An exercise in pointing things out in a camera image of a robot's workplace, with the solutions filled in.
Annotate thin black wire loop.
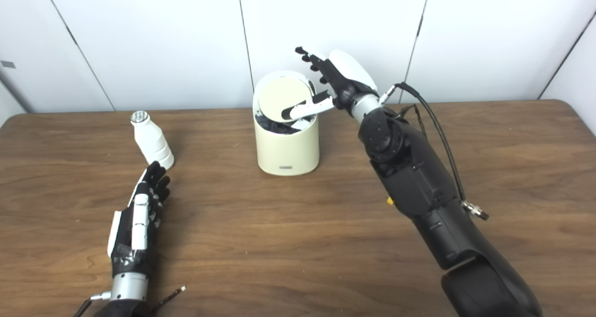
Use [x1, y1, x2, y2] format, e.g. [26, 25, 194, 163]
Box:
[396, 104, 427, 137]

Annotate round cream bin lid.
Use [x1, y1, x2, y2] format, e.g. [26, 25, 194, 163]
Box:
[257, 76, 315, 123]

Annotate small white plastic bottle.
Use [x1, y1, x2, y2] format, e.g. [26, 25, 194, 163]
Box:
[130, 111, 175, 170]

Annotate thin black white-tipped wire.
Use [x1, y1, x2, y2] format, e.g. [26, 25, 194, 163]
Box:
[151, 286, 187, 314]

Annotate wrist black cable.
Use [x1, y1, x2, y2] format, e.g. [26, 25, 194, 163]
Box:
[73, 292, 113, 317]
[379, 82, 489, 221]

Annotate cream-colored round bin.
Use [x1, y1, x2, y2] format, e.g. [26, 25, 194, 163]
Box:
[252, 70, 320, 176]

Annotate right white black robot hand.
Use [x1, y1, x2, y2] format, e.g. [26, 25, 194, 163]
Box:
[281, 47, 380, 121]

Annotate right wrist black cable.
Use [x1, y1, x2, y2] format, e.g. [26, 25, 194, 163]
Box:
[379, 82, 489, 221]

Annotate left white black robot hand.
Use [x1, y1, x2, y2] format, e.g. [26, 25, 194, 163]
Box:
[107, 161, 171, 278]

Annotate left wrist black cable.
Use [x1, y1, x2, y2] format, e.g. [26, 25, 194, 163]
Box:
[73, 292, 113, 317]

